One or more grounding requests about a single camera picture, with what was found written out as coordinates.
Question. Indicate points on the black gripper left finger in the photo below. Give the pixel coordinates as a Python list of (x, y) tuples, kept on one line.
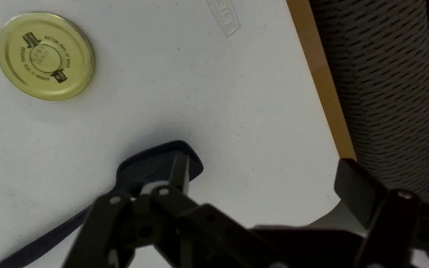
[(175, 223)]

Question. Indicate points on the gold metal jar lid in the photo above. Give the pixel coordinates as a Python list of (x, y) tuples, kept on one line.
[(45, 55)]

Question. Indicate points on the grey mesh chair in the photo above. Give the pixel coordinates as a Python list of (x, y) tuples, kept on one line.
[(388, 74)]

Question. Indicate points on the white table board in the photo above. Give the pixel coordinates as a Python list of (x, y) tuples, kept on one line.
[(224, 98)]

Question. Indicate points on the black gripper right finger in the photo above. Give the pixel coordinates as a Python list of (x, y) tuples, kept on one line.
[(388, 227)]

